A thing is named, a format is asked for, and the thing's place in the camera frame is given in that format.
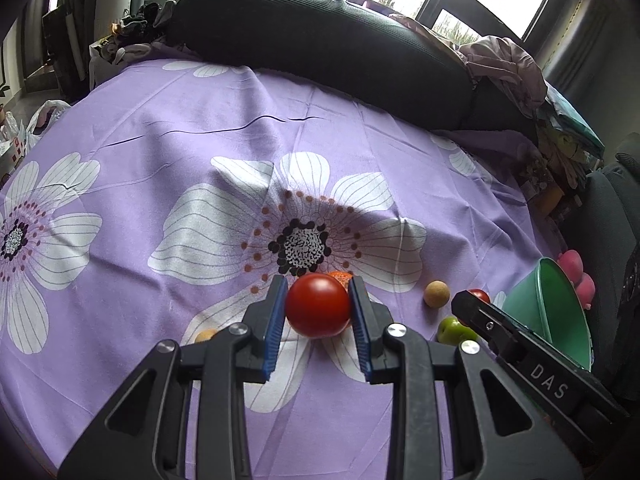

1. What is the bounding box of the pink plush toy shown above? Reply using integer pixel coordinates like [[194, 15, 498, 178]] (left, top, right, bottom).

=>
[[556, 250, 597, 311]]

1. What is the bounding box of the pale pink crumpled cloth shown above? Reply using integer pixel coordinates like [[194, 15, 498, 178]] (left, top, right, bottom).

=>
[[390, 12, 549, 120]]

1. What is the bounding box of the pile of dark clothes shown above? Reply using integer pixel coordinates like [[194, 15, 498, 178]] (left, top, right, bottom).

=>
[[89, 1, 197, 70]]

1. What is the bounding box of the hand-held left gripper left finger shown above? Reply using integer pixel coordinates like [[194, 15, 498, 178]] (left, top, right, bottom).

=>
[[57, 274, 290, 480]]

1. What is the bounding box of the dark fabric chair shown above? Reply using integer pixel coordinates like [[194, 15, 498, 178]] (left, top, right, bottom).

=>
[[559, 135, 640, 403]]

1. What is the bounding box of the white plastic bag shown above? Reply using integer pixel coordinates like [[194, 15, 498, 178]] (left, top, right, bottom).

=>
[[0, 99, 74, 153]]

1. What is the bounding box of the large red tomato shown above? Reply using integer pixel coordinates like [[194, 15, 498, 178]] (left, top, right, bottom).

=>
[[284, 273, 352, 338]]

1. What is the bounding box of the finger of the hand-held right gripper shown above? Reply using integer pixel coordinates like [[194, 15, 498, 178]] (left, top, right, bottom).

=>
[[451, 289, 538, 367]]

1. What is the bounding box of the dark ribbed pillow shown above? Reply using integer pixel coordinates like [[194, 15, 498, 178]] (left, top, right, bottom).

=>
[[170, 0, 540, 135]]

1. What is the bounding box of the tan round longan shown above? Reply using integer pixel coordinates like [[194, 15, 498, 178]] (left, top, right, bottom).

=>
[[423, 281, 450, 309]]

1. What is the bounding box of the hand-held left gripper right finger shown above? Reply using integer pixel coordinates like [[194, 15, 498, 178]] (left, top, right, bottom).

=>
[[348, 275, 584, 480]]

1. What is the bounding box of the green apple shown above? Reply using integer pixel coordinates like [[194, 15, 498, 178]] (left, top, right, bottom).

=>
[[437, 315, 480, 346]]

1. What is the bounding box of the green plastic bowl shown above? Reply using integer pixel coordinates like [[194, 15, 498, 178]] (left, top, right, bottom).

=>
[[500, 257, 594, 372]]

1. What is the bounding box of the white box with red squares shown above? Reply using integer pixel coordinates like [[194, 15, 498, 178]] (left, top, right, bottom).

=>
[[0, 122, 30, 187]]

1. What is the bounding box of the purple floral bedsheet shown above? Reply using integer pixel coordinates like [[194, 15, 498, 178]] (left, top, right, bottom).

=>
[[0, 57, 568, 480]]

